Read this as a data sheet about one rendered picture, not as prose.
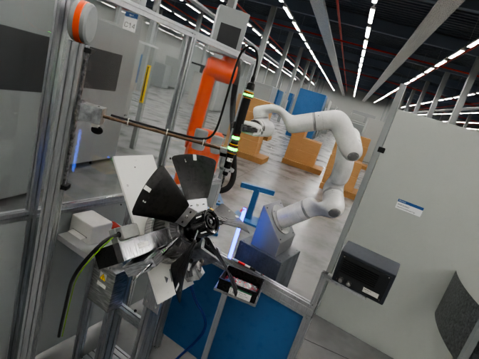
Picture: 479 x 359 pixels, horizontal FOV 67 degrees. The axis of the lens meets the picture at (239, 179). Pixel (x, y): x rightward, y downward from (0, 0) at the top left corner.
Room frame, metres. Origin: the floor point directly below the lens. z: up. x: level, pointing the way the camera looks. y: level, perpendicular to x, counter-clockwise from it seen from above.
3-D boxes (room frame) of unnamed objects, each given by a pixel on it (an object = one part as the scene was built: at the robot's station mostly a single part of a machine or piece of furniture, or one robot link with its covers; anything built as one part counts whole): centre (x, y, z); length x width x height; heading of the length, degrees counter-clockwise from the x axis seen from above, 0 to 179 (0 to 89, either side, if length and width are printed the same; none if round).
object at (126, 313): (1.58, 0.33, 0.56); 0.19 x 0.04 x 0.04; 64
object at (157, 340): (2.08, 0.21, 0.39); 0.04 x 0.04 x 0.78; 64
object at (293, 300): (1.89, -0.17, 0.82); 0.90 x 0.04 x 0.08; 64
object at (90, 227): (1.69, 0.68, 0.92); 0.17 x 0.16 x 0.11; 64
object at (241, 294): (1.71, -0.17, 0.85); 0.22 x 0.17 x 0.07; 79
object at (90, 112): (1.51, 0.69, 1.53); 0.10 x 0.07 x 0.08; 99
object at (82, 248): (1.74, 0.62, 0.85); 0.36 x 0.24 x 0.03; 154
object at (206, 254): (1.67, 0.08, 0.98); 0.20 x 0.16 x 0.20; 64
